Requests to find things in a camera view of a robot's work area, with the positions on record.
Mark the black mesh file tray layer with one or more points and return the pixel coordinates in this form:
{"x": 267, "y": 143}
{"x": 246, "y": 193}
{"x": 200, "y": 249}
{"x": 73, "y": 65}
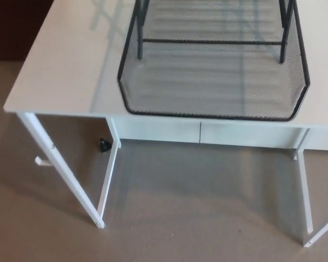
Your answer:
{"x": 207, "y": 90}

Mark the small black cone object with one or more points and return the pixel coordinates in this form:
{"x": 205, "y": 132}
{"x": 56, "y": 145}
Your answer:
{"x": 104, "y": 145}

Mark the white hook on table leg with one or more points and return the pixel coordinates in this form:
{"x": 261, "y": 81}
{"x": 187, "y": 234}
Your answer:
{"x": 43, "y": 161}

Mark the black metal file tray frame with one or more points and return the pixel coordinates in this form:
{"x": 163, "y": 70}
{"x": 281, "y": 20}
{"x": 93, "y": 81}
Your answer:
{"x": 207, "y": 40}

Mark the white metal table leg frame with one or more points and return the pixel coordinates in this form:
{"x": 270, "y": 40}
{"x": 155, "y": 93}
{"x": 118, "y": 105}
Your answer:
{"x": 306, "y": 191}
{"x": 57, "y": 163}

